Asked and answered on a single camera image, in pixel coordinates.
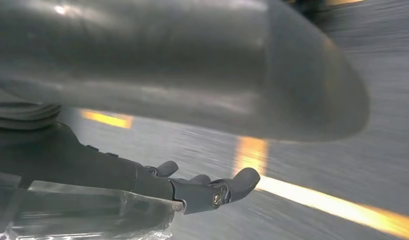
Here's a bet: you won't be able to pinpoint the yellow floor tape square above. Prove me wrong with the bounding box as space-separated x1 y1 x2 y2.
79 108 409 240

